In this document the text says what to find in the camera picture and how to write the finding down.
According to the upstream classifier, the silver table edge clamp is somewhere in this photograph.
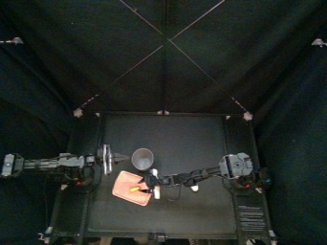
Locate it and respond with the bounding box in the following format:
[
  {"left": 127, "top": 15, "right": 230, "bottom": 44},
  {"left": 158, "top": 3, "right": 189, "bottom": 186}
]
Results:
[
  {"left": 266, "top": 230, "right": 278, "bottom": 245},
  {"left": 37, "top": 226, "right": 54, "bottom": 245},
  {"left": 148, "top": 232, "right": 168, "bottom": 243}
]

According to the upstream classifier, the pink square plate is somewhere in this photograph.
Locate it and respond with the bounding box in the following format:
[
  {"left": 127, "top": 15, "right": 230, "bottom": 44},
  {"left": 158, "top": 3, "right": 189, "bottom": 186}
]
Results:
[{"left": 110, "top": 170, "right": 153, "bottom": 207}]

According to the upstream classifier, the white text label sticker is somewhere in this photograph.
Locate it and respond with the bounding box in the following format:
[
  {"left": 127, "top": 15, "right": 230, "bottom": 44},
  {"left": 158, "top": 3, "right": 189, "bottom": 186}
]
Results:
[{"left": 237, "top": 205, "right": 266, "bottom": 234}]

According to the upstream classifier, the grey cup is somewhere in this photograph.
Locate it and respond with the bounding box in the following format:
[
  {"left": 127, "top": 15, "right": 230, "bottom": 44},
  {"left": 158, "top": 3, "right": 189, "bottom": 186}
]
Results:
[{"left": 130, "top": 147, "right": 156, "bottom": 171}]

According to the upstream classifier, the black cable loop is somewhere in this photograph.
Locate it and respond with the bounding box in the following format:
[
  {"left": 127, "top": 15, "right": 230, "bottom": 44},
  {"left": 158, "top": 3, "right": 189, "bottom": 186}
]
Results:
[{"left": 162, "top": 185, "right": 185, "bottom": 203}]

